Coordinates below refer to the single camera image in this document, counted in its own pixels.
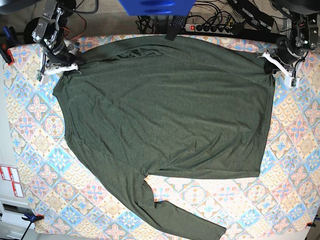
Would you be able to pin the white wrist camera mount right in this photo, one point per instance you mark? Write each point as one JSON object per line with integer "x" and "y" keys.
{"x": 40, "y": 74}

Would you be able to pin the blue plastic storage box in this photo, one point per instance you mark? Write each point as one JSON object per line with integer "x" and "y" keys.
{"x": 157, "y": 7}

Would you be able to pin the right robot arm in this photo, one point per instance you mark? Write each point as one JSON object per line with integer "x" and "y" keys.
{"x": 50, "y": 32}

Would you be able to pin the black remote control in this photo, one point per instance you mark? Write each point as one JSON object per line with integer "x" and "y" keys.
{"x": 176, "y": 25}

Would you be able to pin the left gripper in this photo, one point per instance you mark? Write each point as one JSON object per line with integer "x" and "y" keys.
{"x": 286, "y": 52}

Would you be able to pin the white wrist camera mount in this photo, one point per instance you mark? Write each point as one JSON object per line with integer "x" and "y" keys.
{"x": 40, "y": 74}
{"x": 273, "y": 65}

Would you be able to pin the red black clamp upper left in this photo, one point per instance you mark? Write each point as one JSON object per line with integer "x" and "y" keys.
{"x": 4, "y": 49}

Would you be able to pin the orange clamp lower right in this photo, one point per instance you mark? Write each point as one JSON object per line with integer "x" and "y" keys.
{"x": 312, "y": 225}

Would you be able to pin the black round stool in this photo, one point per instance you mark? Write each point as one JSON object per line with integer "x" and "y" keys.
{"x": 28, "y": 31}

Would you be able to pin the blue clamp lower left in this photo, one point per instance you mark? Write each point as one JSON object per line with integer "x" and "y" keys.
{"x": 31, "y": 218}

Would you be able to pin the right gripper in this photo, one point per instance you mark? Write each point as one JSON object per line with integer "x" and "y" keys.
{"x": 66, "y": 54}

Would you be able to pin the white red labels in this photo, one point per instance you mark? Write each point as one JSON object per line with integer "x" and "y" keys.
{"x": 9, "y": 174}

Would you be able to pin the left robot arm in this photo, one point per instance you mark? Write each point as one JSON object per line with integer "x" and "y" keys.
{"x": 294, "y": 44}

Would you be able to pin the colourful patterned tablecloth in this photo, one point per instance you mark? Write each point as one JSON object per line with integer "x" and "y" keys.
{"x": 283, "y": 199}

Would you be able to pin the dark green long-sleeve shirt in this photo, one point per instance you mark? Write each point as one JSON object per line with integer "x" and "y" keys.
{"x": 185, "y": 108}

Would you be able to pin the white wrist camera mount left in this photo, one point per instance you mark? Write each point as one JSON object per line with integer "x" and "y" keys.
{"x": 273, "y": 65}

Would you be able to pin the black power strip red switch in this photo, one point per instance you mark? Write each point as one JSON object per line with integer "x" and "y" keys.
{"x": 213, "y": 29}

